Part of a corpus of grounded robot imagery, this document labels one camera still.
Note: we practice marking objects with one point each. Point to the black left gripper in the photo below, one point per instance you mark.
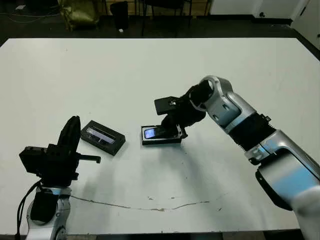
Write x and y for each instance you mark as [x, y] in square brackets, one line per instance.
[60, 167]

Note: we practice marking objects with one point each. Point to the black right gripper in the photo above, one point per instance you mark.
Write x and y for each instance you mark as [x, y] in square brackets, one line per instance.
[190, 113]

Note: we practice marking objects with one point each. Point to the black rectangular box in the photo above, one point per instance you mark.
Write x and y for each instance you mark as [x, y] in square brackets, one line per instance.
[100, 140]

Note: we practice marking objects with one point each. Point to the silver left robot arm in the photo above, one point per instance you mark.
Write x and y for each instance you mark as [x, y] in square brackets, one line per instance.
[63, 200]

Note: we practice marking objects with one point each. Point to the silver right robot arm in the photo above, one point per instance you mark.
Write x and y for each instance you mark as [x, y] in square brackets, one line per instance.
[225, 95]

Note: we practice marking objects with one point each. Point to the black box base white insert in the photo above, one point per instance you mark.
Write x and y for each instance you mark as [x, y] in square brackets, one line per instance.
[160, 143]

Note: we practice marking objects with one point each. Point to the black upright bag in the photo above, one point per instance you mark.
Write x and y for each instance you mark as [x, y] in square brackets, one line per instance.
[119, 15]

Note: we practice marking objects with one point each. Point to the light wooden crate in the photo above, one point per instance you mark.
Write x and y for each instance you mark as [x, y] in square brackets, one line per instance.
[202, 7]
[136, 7]

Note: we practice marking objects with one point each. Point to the yellow green bag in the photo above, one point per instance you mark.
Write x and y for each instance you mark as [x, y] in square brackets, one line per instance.
[80, 15]

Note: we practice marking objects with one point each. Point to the white paper sheet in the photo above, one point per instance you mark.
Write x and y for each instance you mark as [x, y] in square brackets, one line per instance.
[20, 7]

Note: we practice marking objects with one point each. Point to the white door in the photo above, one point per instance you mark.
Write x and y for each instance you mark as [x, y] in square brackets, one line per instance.
[310, 22]

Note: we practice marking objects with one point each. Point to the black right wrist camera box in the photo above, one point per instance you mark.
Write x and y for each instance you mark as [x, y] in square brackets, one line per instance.
[166, 105]

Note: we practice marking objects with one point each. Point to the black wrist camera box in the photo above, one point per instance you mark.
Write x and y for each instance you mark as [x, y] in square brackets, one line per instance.
[166, 105]
[32, 160]

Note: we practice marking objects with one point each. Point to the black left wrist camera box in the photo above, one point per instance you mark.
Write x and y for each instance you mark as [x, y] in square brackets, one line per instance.
[32, 160]

